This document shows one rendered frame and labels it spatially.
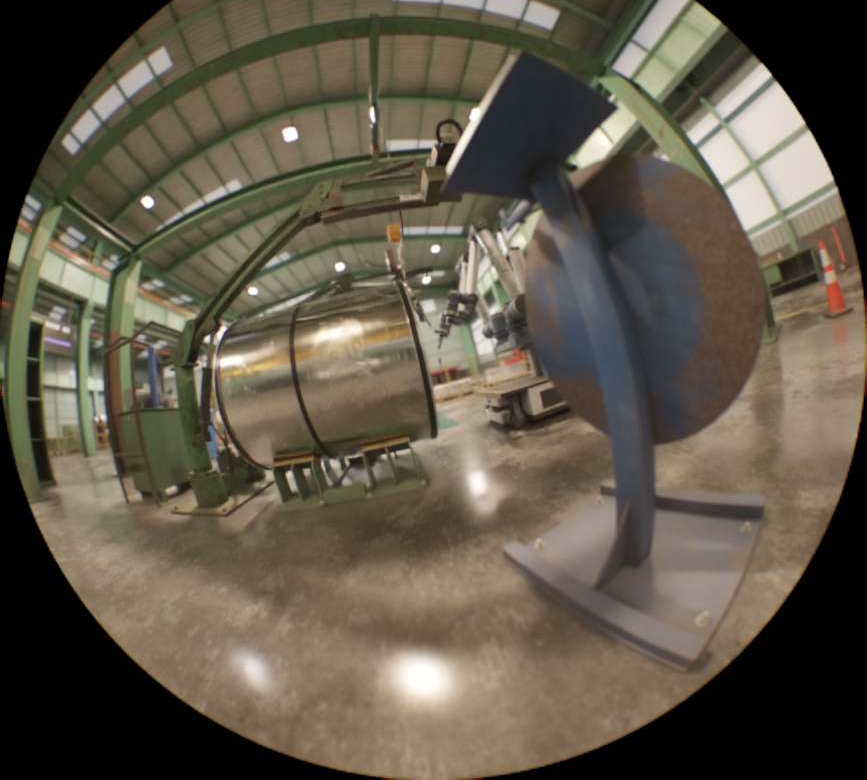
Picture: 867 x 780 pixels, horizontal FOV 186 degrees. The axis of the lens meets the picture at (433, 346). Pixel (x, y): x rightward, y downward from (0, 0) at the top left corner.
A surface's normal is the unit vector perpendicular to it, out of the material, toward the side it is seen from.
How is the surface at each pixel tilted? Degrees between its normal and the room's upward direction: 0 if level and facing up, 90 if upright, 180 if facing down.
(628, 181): 90
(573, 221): 90
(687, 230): 90
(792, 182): 90
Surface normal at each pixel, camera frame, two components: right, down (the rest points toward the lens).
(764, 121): -0.96, 0.22
